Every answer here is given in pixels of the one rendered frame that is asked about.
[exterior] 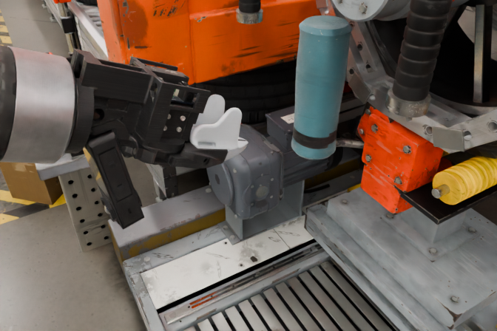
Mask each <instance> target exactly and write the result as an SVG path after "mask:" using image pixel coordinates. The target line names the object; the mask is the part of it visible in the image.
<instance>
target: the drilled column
mask: <svg viewBox="0 0 497 331"><path fill-rule="evenodd" d="M58 178H59V181H60V184H61V188H62V191H63V193H64V197H65V200H66V203H67V207H68V209H69V212H70V216H71V219H72V223H73V225H74V228H75V232H76V235H77V237H78V241H79V244H80V246H81V251H82V252H86V251H88V250H92V249H94V248H98V247H100V246H102V245H105V244H108V243H110V242H112V237H111V234H110V231H109V226H108V220H109V219H110V217H109V215H108V214H107V213H106V212H105V210H104V206H103V204H102V201H101V197H102V194H101V192H100V189H99V187H98V184H97V182H96V180H95V178H94V175H93V173H92V170H91V168H90V167H88V168H84V169H81V170H78V171H74V172H70V173H68V174H63V175H61V176H58ZM104 225H106V226H105V227H104ZM107 237H108V238H107Z"/></svg>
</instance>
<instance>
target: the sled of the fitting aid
mask: <svg viewBox="0 0 497 331"><path fill-rule="evenodd" d="M360 185H361V183H360V184H358V185H355V186H352V187H350V188H348V191H346V192H349V191H352V190H354V189H356V188H358V187H360ZM346 192H344V193H346ZM344 193H342V194H344ZM339 195H341V194H339ZM339 195H336V196H335V197H337V196H339ZM332 198H334V197H332ZM332 198H330V199H332ZM330 199H327V200H324V201H322V202H319V203H317V204H315V205H312V206H310V207H307V208H306V210H305V224H304V229H306V230H307V232H309V233H310V234H311V235H312V236H313V238H314V239H315V240H316V241H317V242H318V243H319V244H320V245H321V246H322V247H323V248H324V250H325V251H326V252H327V253H328V254H329V255H330V256H331V257H332V258H333V259H334V260H335V262H336V263H337V264H338V265H339V266H340V267H341V268H342V269H343V270H344V271H345V272H346V273H347V274H348V275H349V276H350V277H351V278H352V279H353V280H354V281H355V282H356V283H357V285H358V286H359V287H360V288H361V289H362V290H363V291H364V292H365V293H366V294H367V295H368V297H369V298H370V299H371V300H372V301H373V302H374V303H375V304H376V305H377V306H378V307H379V309H380V310H381V311H382V312H383V313H384V314H385V315H386V316H387V317H388V318H389V319H390V320H391V321H392V322H393V323H394V324H395V325H396V326H397V327H398V328H399V329H400V330H401V331H497V300H495V301H494V302H493V303H491V304H489V305H488V306H486V307H485V308H484V309H482V310H480V311H479V312H477V313H476V314H475V315H473V316H472V317H470V318H469V319H467V320H466V321H464V322H463V323H461V324H460V325H458V326H457V327H455V328H454V329H452V330H450V329H449V328H448V327H447V326H446V325H445V324H443V323H442V322H441V321H440V320H439V319H438V318H437V317H436V316H435V315H434V314H433V313H432V312H431V311H430V310H429V309H428V308H427V307H426V306H425V305H423V303H421V302H420V300H418V298H417V297H415V295H414V294H412V292H411V291H409V290H408V289H407V288H406V287H405V286H404V285H403V284H402V283H401V282H400V281H399V280H398V279H397V278H396V277H395V276H394V275H393V274H392V273H390V272H389V271H388V270H387V269H386V268H385V267H384V266H383V265H382V264H381V263H380V262H379V261H378V260H377V259H376V258H375V257H374V256H372V255H371V254H370V253H369V252H368V251H367V250H366V249H365V248H364V247H363V246H362V245H361V244H360V243H359V242H358V241H357V240H356V239H355V238H353V237H352V235H350V234H349V232H347V231H346V229H344V228H343V227H342V226H341V225H340V224H339V223H338V221H336V220H335V219H334V218H333V217H332V216H331V215H330V214H329V213H328V212H327V210H328V201H329V200H330Z"/></svg>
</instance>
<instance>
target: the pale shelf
mask: <svg viewBox="0 0 497 331"><path fill-rule="evenodd" d="M35 166H36V170H37V172H38V176H39V179H40V180H42V181H43V180H47V179H50V178H53V177H57V176H61V175H63V174H68V173H70V172H74V171H78V170H81V169H84V168H88V167H90V166H89V163H88V161H87V159H86V156H85V157H80V158H78V159H74V160H72V158H71V156H70V153H64V155H63V156H62V157H61V158H60V159H59V160H58V161H57V162H55V163H35Z"/></svg>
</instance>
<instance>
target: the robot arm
mask: <svg viewBox="0 0 497 331"><path fill-rule="evenodd" d="M147 64H149V65H147ZM150 65H153V66H150ZM156 66H159V67H156ZM160 67H163V68H160ZM164 68H166V69H164ZM177 70H178V67H177V66H172V65H168V64H162V63H159V62H155V61H149V60H146V59H142V58H136V57H132V56H131V58H130V62H129V65H128V64H122V63H118V62H114V61H107V60H103V59H99V58H96V57H95V56H94V55H93V54H92V53H91V52H87V51H84V50H77V49H74V50H73V54H72V60H71V63H69V61H68V60H67V59H66V58H64V57H62V56H58V55H51V54H47V53H42V52H36V51H32V50H25V49H21V48H17V47H10V46H7V47H6V46H2V45H0V162H10V163H55V162H57V161H58V160H59V159H60V158H61V157H62V156H63V155H64V153H73V154H76V153H78V152H80V151H81V150H82V149H83V151H84V154H85V156H86V159H87V161H88V163H89V166H90V168H91V170H92V173H93V175H94V178H95V180H96V182H97V184H98V187H99V189H100V192H101V194H102V197H101V201H102V204H103V206H104V210H105V212H106V213H107V214H108V215H109V217H110V219H111V220H112V221H113V222H114V221H116V222H117V223H118V224H119V225H120V226H121V227H122V229H125V228H128V227H129V226H130V225H133V224H135V223H136V222H138V221H140V220H142V219H143V218H144V215H143V211H142V209H141V207H142V203H141V199H140V197H139V196H138V192H137V191H136V190H135V188H134V186H133V184H132V181H131V178H130V175H129V172H128V170H127V167H126V164H125V162H124V158H123V156H125V157H128V158H129V157H132V156H133V157H134V158H135V159H138V160H140V161H141V162H144V163H148V164H153V165H160V166H171V167H185V168H209V167H212V166H216V165H219V164H222V163H223V162H224V161H225V160H229V159H231V158H233V157H235V156H236V155H238V154H239V153H241V152H242V151H243V150H244V149H245V148H246V147H247V145H248V143H249V142H247V141H246V140H245V139H243V138H241V137H239V132H240V124H241V119H242V113H241V111H240V110H239V109H238V108H230V109H229V110H227V111H226V113H225V114H224V110H225V100H224V98H223V97H222V96H220V95H212V96H210V97H209V95H210V91H209V90H205V89H198V88H194V87H190V85H188V82H189V76H187V75H184V74H183V73H182V72H177ZM195 93H197V97H196V98H194V96H195ZM122 154H123V155H122Z"/></svg>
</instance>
